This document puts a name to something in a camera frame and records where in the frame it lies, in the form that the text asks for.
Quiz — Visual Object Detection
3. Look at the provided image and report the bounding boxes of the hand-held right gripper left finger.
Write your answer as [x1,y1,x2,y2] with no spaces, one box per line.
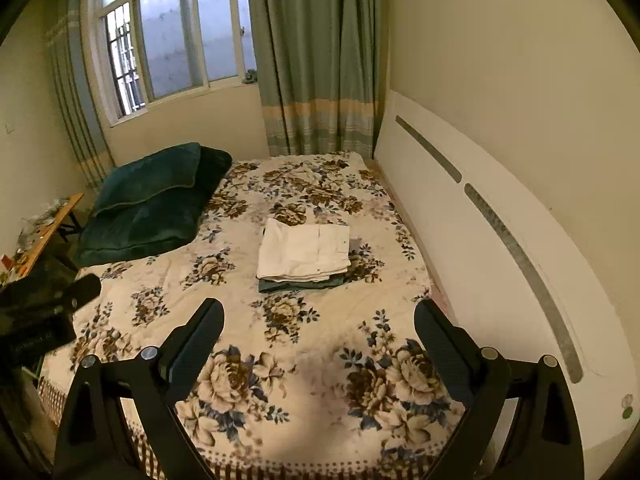
[54,297,226,480]

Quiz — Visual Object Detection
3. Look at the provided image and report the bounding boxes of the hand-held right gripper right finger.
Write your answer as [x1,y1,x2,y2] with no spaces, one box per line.
[413,299,585,480]

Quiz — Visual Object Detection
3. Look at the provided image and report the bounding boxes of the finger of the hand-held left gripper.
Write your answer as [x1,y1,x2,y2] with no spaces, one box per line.
[55,274,102,312]

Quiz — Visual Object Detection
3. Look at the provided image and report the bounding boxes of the white pants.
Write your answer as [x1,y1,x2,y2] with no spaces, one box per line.
[256,217,352,282]

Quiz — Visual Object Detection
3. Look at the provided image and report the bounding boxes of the wooden desk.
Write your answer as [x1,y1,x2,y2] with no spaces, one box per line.
[0,192,85,288]

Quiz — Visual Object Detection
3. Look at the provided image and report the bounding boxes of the clutter on desk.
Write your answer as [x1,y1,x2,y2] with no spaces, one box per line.
[15,197,70,261]

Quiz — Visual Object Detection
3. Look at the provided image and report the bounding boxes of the floral blanket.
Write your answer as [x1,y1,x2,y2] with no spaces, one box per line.
[37,150,466,480]

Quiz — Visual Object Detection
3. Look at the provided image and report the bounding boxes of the white headboard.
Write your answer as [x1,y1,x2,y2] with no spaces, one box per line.
[372,90,640,463]

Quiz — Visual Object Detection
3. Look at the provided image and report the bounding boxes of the folded green cloth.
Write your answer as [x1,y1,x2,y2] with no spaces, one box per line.
[257,272,352,294]

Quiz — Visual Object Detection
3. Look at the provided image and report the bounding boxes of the green striped curtain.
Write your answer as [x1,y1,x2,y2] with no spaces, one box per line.
[247,0,390,158]
[42,0,117,192]

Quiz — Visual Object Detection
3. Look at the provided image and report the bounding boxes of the white framed window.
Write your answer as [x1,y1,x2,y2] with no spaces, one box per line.
[86,0,259,127]

